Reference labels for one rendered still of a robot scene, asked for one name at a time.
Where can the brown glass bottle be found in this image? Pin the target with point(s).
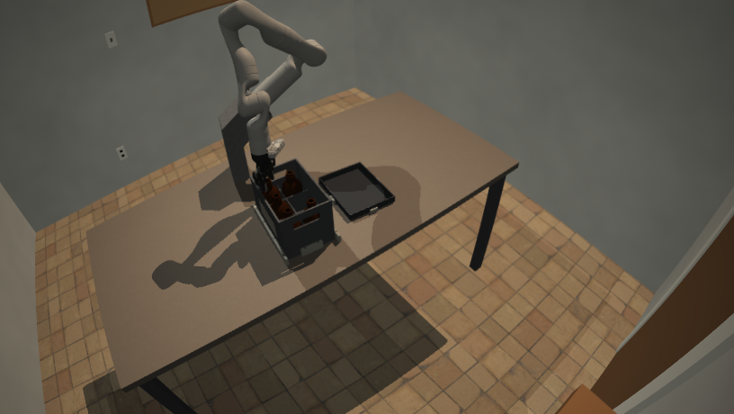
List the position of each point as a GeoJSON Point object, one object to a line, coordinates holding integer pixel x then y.
{"type": "Point", "coordinates": [291, 185]}
{"type": "Point", "coordinates": [271, 189]}
{"type": "Point", "coordinates": [278, 206]}
{"type": "Point", "coordinates": [287, 213]}
{"type": "Point", "coordinates": [311, 203]}

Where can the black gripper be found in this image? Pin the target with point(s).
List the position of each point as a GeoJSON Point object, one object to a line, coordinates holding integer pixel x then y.
{"type": "Point", "coordinates": [263, 162]}

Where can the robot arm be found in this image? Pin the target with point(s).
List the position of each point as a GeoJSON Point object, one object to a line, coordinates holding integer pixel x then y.
{"type": "Point", "coordinates": [281, 37]}

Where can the dark grey crate with dividers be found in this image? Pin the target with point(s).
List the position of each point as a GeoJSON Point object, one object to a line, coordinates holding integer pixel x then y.
{"type": "Point", "coordinates": [292, 240]}

